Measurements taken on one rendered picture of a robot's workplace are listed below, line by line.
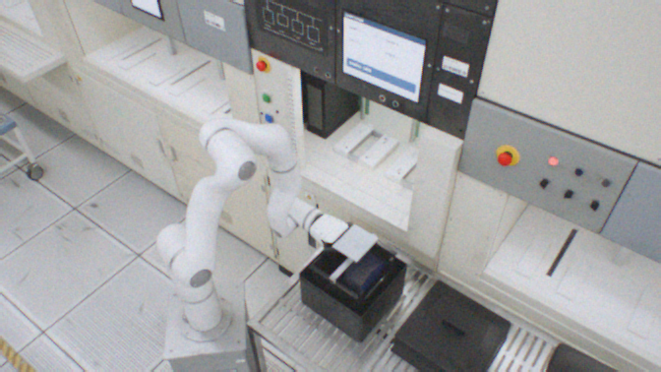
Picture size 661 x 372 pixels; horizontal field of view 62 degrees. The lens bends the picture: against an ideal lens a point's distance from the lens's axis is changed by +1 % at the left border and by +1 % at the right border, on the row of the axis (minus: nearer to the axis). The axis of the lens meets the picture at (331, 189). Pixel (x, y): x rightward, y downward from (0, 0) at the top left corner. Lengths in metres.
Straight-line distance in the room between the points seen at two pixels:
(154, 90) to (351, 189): 1.22
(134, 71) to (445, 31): 1.97
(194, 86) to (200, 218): 1.39
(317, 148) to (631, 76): 1.40
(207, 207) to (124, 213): 1.99
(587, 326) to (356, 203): 0.93
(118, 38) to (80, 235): 1.16
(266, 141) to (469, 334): 0.92
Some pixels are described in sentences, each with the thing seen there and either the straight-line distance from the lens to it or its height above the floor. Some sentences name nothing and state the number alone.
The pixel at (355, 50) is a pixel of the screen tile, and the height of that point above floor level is 1.56.
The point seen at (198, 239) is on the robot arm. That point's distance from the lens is 1.66.
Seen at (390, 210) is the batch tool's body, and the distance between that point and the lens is 2.19.
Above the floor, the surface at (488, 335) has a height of 0.86.
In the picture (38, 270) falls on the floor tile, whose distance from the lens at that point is 3.48.
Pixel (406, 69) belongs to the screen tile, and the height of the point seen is 1.57.
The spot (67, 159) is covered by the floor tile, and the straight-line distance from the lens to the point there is 4.08.
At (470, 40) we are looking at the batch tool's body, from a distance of 1.53.
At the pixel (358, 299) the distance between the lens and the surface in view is 1.81.
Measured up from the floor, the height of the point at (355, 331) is 0.83.
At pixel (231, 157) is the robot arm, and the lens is 1.49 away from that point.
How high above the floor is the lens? 2.49
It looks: 46 degrees down
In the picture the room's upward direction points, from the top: 1 degrees counter-clockwise
